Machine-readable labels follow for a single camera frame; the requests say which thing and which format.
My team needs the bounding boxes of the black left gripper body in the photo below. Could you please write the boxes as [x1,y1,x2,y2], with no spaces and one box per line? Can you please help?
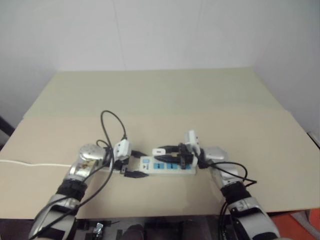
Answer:
[113,156,133,175]

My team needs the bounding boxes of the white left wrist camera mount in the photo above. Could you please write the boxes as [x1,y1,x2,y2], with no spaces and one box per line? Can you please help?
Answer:
[113,140,133,161]

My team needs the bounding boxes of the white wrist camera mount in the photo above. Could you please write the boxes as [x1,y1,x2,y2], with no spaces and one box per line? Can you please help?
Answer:
[113,140,133,161]
[183,129,201,156]

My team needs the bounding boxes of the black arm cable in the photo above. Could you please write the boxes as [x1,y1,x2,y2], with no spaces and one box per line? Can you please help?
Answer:
[31,109,129,240]
[195,147,258,240]

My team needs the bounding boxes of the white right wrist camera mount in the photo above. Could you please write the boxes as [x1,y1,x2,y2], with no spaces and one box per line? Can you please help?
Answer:
[183,129,201,156]

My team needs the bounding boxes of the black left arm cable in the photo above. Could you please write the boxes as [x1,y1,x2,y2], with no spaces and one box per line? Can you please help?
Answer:
[31,109,129,240]

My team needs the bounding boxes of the dark robot body shapes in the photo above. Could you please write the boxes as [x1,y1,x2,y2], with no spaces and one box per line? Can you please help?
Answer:
[76,214,223,240]

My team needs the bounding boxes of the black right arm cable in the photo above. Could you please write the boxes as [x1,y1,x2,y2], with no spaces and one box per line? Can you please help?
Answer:
[195,147,258,240]

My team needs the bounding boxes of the white power strip cord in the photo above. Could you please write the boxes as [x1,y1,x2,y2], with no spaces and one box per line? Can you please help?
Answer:
[0,159,120,174]

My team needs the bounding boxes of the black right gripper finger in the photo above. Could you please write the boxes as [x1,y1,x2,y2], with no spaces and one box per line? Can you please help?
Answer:
[156,144,181,152]
[153,154,181,165]

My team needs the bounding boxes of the small silver metal bracket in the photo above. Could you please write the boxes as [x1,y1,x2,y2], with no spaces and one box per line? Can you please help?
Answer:
[93,221,105,237]

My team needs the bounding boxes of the white power strip blue sockets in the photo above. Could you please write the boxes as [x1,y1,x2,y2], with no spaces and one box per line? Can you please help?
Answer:
[111,155,197,176]

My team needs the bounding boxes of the orange object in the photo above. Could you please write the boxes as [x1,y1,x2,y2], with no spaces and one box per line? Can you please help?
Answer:
[270,209,320,240]

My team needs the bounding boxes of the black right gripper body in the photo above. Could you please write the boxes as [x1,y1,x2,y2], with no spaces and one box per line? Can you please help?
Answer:
[177,142,195,169]

